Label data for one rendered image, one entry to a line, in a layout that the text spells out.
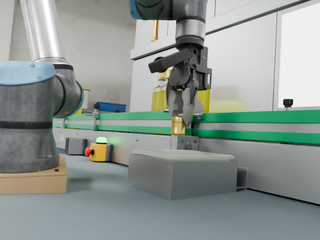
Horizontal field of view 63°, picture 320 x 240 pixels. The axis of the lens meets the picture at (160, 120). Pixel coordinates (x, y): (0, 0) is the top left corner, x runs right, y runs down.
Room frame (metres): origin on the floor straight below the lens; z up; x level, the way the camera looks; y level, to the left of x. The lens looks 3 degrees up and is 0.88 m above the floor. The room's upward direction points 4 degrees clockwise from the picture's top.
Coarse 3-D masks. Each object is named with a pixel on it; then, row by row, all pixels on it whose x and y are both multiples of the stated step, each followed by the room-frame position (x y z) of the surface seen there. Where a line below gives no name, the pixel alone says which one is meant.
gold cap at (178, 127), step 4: (172, 120) 0.63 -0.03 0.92; (176, 120) 0.62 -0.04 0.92; (180, 120) 0.62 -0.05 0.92; (172, 124) 0.63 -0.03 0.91; (176, 124) 0.62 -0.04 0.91; (180, 124) 0.62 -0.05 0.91; (184, 124) 0.62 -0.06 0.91; (172, 128) 0.63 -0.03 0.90; (176, 128) 0.62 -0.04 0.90; (180, 128) 0.62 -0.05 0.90; (184, 128) 0.63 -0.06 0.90; (172, 132) 0.62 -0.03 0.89; (176, 132) 0.62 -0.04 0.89; (180, 132) 0.62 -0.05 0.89; (184, 132) 0.63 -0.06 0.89
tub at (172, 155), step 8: (136, 152) 0.64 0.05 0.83; (144, 152) 0.62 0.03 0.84; (152, 152) 0.59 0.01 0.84; (160, 152) 0.72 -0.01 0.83; (168, 152) 0.74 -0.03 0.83; (176, 152) 0.76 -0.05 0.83; (184, 152) 0.78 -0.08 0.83; (192, 152) 0.78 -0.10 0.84; (200, 152) 0.76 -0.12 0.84; (208, 152) 0.74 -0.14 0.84; (168, 160) 0.56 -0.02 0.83; (176, 160) 0.56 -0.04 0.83; (184, 160) 0.57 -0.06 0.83; (192, 160) 0.58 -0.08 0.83; (200, 160) 0.60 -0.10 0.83; (208, 160) 0.62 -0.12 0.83; (216, 160) 0.63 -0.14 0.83; (224, 160) 0.65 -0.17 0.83
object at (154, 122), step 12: (60, 120) 1.74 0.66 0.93; (72, 120) 1.57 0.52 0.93; (84, 120) 1.43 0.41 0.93; (108, 120) 1.21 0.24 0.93; (120, 120) 1.12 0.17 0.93; (132, 120) 1.04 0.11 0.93; (144, 120) 0.98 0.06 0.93; (156, 120) 0.92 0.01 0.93; (168, 120) 0.87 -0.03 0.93; (144, 132) 0.97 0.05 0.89; (156, 132) 0.91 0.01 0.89; (168, 132) 0.86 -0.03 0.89
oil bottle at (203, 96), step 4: (200, 92) 0.91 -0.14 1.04; (204, 92) 0.92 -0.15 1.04; (208, 92) 0.94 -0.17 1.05; (200, 96) 0.91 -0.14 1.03; (204, 96) 0.92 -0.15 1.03; (208, 96) 0.94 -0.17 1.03; (200, 100) 0.91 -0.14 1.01; (204, 100) 0.93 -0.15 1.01; (208, 100) 0.94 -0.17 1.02; (204, 104) 0.93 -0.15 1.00; (208, 104) 0.94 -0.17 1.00; (204, 108) 0.93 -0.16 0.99; (208, 108) 0.94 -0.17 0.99; (204, 112) 0.93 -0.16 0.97; (208, 112) 0.94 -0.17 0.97
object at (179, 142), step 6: (174, 138) 0.81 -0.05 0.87; (180, 138) 0.81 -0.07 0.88; (186, 138) 0.82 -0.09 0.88; (192, 138) 0.84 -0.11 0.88; (198, 138) 0.86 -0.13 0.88; (174, 144) 0.81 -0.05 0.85; (180, 144) 0.81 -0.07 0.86; (186, 144) 0.82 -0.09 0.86; (192, 144) 0.84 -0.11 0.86; (198, 144) 0.86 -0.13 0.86
